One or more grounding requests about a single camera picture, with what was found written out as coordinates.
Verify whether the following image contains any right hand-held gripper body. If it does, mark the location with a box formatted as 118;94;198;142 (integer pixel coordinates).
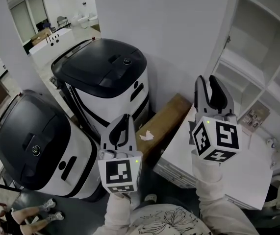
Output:
191;111;243;164

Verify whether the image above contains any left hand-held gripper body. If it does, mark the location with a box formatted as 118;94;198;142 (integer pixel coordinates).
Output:
97;149;143;194

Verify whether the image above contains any white wall shelf unit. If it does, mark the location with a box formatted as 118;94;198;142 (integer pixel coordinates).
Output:
211;0;280;144

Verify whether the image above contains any white cabinet glass door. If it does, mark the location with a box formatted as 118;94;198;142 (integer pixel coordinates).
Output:
204;0;242;78

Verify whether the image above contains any person's right forearm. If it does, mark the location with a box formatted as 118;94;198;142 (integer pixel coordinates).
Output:
191;152;261;235

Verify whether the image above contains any person's left forearm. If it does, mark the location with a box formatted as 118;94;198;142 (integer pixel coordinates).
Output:
102;192;141;235

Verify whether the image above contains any white desk with drawers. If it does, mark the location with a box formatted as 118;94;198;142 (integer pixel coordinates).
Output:
153;101;276;211

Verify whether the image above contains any white paper scrap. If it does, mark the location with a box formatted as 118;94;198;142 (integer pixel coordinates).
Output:
139;130;154;141

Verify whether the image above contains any brown cardboard box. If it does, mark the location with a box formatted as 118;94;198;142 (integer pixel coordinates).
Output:
134;93;194;162

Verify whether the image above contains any photo cover book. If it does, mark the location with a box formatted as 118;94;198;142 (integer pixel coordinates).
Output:
238;103;271;135

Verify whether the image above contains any person's white clog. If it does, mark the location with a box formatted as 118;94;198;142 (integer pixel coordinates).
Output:
144;193;158;203

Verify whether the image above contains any small white clock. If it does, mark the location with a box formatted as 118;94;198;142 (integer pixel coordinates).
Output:
265;137;278;148

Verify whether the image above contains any small white figurine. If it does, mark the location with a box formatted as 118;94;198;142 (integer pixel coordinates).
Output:
269;149;280;169

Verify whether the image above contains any person's white printed shirt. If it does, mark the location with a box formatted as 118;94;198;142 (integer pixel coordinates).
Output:
129;203;214;235

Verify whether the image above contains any white black service robot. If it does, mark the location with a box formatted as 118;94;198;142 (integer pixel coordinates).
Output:
51;38;151;142
0;89;102;203

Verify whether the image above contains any white counter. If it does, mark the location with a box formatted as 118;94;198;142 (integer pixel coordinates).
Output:
28;28;75;64

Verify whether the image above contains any white toilet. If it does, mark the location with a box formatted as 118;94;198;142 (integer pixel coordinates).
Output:
85;12;99;27
71;14;86;29

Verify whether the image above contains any grey folding chair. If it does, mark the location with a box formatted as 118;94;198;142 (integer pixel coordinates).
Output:
56;16;71;29

